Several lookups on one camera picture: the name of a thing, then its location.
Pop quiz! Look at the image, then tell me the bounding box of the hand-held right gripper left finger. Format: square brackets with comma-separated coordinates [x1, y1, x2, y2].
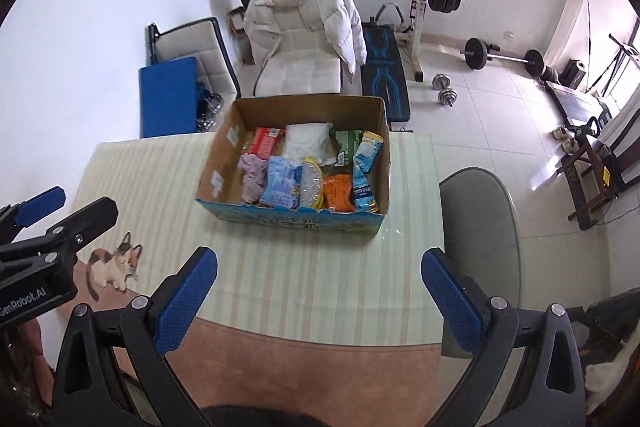
[51, 247, 219, 427]

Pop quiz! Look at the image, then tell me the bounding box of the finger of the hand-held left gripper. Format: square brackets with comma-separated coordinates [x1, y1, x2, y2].
[0, 186, 67, 236]
[0, 196, 120, 264]

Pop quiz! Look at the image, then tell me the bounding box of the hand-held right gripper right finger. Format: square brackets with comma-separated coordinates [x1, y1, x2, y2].
[421, 248, 586, 427]

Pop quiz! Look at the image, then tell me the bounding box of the grey sock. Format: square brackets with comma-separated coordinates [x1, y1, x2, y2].
[237, 154, 271, 206]

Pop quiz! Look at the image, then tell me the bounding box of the printed cardboard box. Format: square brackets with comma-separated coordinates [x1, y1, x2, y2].
[194, 94, 392, 235]

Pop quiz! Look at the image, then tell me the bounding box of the blue tissue packet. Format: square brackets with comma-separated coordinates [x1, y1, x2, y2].
[259, 156, 306, 210]

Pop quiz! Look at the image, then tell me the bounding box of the orange snack packet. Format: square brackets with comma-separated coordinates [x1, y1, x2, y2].
[321, 173, 357, 212]

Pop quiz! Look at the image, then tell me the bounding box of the light blue snack packet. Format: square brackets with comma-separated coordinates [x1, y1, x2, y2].
[350, 132, 385, 212]

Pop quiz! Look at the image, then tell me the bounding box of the clear bag with yellow contents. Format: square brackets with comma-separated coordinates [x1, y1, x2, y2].
[298, 158, 326, 209]

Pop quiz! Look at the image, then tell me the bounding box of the red snack packet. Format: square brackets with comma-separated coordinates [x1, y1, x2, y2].
[248, 127, 286, 158]

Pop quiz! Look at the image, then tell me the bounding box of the green snack packet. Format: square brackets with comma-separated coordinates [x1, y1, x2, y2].
[331, 128, 366, 168]

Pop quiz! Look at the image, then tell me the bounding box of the white plastic bag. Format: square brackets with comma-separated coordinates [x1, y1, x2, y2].
[281, 122, 333, 165]

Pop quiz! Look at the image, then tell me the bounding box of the grey round-backed chair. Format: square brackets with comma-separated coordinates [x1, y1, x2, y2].
[438, 167, 521, 360]

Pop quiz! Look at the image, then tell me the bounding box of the striped tablecloth with cat print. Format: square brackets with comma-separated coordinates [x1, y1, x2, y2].
[47, 132, 446, 427]

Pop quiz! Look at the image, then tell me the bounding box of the person's dark fleece clothing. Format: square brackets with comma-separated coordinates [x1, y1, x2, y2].
[200, 404, 321, 427]

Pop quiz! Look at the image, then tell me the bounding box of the brown wooden chair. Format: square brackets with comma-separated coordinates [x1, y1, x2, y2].
[555, 99, 640, 233]

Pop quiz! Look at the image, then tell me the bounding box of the flat grey board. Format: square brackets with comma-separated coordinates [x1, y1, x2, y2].
[545, 79, 601, 122]

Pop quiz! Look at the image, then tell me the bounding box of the black weight bench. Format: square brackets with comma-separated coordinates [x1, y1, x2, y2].
[361, 4, 412, 132]

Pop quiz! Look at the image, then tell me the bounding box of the white padded chair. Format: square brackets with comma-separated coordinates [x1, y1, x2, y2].
[254, 32, 346, 98]

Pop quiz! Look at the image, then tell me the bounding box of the short barbell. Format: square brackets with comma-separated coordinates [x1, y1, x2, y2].
[460, 38, 545, 78]

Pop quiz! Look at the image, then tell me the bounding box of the black box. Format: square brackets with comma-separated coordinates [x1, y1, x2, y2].
[565, 59, 587, 90]

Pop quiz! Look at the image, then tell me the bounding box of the white down jacket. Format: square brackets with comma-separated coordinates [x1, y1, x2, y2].
[242, 0, 368, 82]

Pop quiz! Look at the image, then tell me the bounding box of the black tripod stand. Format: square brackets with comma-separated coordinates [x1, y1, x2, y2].
[607, 34, 640, 98]

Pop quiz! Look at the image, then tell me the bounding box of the beige chair with black frame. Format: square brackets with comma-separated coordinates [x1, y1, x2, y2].
[145, 17, 241, 108]

